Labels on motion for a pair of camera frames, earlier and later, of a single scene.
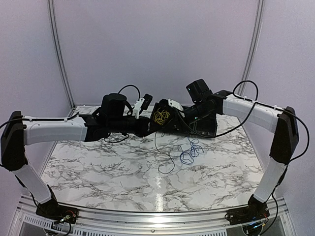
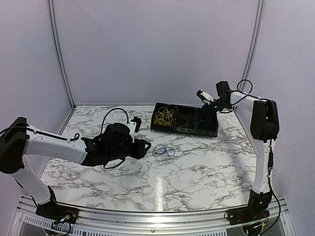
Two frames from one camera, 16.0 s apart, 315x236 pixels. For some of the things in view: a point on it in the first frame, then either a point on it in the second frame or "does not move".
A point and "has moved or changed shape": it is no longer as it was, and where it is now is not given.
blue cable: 186,156 has moved or changed shape
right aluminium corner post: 256,30 does not move
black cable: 165,154 has moved or changed shape
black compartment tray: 164,117 does not move
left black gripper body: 116,126 to 119,153
